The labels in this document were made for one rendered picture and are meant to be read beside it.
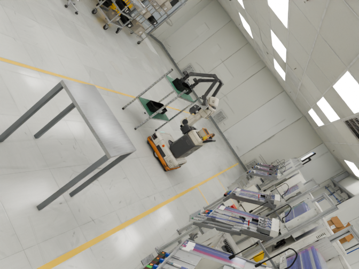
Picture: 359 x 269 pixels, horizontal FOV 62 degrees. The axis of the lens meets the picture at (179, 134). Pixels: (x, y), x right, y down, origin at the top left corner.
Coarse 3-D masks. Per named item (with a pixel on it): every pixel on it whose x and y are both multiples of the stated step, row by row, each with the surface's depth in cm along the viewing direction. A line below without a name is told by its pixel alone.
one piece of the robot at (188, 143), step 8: (184, 136) 487; (192, 136) 482; (208, 136) 484; (176, 144) 491; (184, 144) 486; (192, 144) 482; (200, 144) 497; (176, 152) 490; (184, 152) 486; (192, 152) 528
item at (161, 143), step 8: (152, 136) 502; (160, 136) 499; (168, 136) 534; (152, 144) 500; (160, 144) 496; (168, 144) 507; (160, 152) 495; (168, 152) 492; (160, 160) 495; (168, 160) 490; (176, 160) 493; (184, 160) 529; (168, 168) 490; (176, 168) 528
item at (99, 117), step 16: (64, 80) 226; (48, 96) 229; (80, 96) 232; (96, 96) 256; (32, 112) 234; (64, 112) 273; (80, 112) 222; (96, 112) 239; (16, 128) 241; (48, 128) 280; (96, 128) 223; (112, 128) 245; (112, 144) 229; (128, 144) 252; (80, 176) 225; (96, 176) 268; (64, 192) 233
